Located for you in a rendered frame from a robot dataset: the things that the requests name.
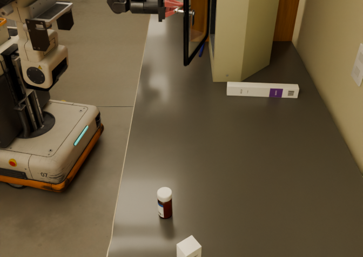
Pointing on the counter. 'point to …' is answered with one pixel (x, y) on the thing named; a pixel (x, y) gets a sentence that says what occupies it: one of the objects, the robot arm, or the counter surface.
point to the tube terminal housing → (243, 30)
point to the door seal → (188, 26)
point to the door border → (186, 27)
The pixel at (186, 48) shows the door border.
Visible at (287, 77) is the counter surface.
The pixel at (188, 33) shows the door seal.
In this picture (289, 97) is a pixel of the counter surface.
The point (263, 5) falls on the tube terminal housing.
